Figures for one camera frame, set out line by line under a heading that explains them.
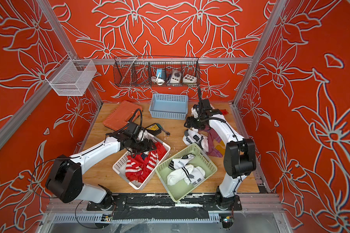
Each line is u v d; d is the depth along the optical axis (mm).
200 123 748
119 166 827
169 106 1178
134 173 792
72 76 919
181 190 776
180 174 779
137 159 791
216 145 946
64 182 422
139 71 1001
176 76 916
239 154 482
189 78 946
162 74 850
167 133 991
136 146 716
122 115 1038
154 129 1003
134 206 728
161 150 873
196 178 777
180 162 814
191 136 956
